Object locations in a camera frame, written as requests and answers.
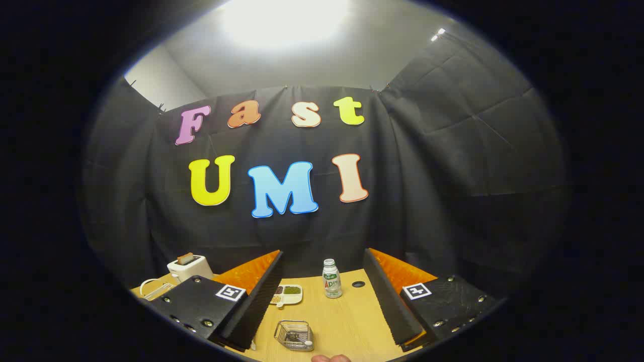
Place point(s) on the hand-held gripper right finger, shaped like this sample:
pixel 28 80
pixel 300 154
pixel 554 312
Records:
pixel 390 301

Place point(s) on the small ceiling spotlight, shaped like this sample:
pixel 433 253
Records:
pixel 437 34

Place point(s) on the white toaster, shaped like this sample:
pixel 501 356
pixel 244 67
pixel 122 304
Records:
pixel 193 269

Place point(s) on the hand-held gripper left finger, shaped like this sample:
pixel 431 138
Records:
pixel 256 301

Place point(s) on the white divided bean tray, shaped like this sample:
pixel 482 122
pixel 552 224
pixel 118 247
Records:
pixel 291 294

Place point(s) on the small plastic drink bottle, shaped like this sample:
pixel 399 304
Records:
pixel 332 284

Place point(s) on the toasted bread slice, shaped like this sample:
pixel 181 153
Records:
pixel 185 258

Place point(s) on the black backdrop cloth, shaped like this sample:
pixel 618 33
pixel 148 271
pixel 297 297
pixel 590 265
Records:
pixel 427 201

